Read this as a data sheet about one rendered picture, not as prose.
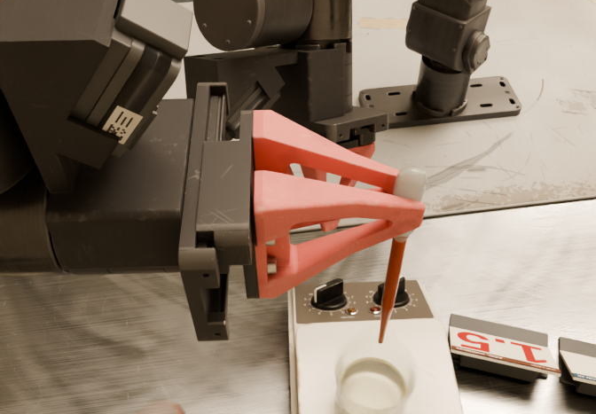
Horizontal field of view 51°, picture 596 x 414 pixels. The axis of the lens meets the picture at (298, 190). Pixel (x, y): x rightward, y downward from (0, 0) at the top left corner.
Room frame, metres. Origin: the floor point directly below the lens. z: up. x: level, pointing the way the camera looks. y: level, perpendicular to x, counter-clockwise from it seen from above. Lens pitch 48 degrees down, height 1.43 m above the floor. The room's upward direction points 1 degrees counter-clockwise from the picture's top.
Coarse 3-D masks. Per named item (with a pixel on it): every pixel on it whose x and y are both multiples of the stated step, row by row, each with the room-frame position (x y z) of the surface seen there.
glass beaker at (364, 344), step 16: (368, 336) 0.21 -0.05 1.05; (352, 352) 0.20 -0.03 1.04; (368, 352) 0.20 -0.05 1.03; (384, 352) 0.20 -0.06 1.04; (400, 352) 0.19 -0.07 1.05; (336, 368) 0.18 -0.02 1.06; (400, 368) 0.19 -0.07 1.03; (416, 368) 0.18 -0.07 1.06; (336, 384) 0.18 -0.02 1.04; (416, 384) 0.17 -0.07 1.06; (336, 400) 0.17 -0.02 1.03; (352, 400) 0.16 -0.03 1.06
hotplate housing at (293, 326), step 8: (424, 288) 0.32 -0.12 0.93; (288, 296) 0.31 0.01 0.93; (288, 304) 0.30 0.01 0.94; (432, 304) 0.29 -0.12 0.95; (288, 312) 0.29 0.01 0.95; (432, 312) 0.28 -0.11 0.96; (288, 320) 0.28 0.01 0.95; (440, 320) 0.27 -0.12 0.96; (288, 328) 0.26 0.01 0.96; (296, 328) 0.26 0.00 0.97; (296, 384) 0.21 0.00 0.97; (296, 392) 0.20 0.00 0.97; (296, 400) 0.20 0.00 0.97; (296, 408) 0.19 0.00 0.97
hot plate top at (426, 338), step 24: (312, 336) 0.24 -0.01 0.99; (336, 336) 0.24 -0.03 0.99; (408, 336) 0.24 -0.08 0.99; (432, 336) 0.24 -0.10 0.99; (312, 360) 0.22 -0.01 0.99; (432, 360) 0.22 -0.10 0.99; (312, 384) 0.20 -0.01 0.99; (432, 384) 0.20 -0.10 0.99; (456, 384) 0.20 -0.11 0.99; (312, 408) 0.18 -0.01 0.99; (408, 408) 0.18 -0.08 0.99; (432, 408) 0.18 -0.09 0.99; (456, 408) 0.18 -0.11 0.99
